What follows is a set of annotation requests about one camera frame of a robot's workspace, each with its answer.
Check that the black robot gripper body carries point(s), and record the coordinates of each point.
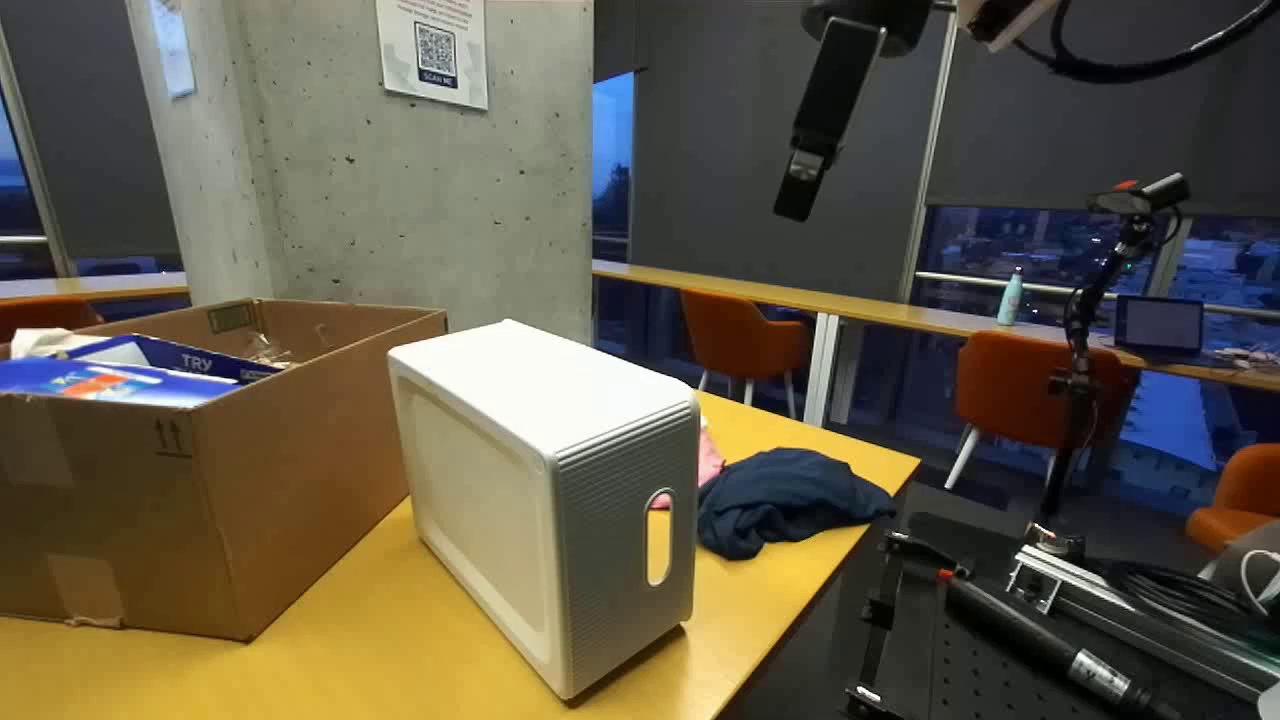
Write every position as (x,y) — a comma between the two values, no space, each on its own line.
(852,54)

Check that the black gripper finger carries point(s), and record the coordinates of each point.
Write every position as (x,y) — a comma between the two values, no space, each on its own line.
(806,185)

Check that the navy blue shirt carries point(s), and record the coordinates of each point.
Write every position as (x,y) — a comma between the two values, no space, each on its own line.
(784,503)

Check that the pink shirt orange print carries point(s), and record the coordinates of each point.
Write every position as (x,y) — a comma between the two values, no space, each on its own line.
(710,464)

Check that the dark grey roller blind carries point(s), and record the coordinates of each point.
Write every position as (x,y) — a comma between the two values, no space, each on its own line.
(762,163)
(1106,135)

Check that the long wooden counter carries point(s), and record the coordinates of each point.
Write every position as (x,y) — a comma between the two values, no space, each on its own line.
(801,299)

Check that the orange chair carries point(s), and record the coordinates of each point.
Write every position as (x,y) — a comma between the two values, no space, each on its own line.
(1241,503)
(46,317)
(1023,384)
(740,343)

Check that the white counter leg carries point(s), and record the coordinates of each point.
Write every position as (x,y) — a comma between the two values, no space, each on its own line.
(827,373)

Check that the teal bottle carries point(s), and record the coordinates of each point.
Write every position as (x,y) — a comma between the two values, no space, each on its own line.
(1009,302)

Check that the small black monitor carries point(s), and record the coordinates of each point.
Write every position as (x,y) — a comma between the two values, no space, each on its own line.
(1163,325)

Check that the white QR code poster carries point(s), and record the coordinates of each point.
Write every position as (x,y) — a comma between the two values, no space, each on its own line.
(435,45)

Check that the black clamp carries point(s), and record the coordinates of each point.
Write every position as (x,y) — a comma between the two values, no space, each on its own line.
(886,600)

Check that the black metal tube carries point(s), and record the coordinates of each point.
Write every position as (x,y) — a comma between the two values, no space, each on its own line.
(1033,641)

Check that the brown cardboard box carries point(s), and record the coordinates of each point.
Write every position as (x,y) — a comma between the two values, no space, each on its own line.
(264,505)

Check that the dark blue flat carton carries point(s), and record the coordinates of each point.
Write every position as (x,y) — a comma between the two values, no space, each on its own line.
(184,358)

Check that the blue printed carton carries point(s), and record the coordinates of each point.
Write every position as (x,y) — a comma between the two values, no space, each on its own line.
(123,384)

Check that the short wooden counter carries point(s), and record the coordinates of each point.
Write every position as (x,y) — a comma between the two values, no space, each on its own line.
(95,286)

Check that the white crumpled paper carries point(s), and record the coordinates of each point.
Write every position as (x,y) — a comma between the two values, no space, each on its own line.
(46,343)

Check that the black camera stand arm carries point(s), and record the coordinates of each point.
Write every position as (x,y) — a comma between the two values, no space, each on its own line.
(1083,344)

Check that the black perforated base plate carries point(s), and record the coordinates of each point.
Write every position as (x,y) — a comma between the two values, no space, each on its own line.
(827,652)

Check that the aluminium rail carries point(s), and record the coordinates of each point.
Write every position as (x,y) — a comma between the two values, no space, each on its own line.
(1147,606)

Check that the small white wall notice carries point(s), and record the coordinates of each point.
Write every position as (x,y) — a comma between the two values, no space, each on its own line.
(168,45)

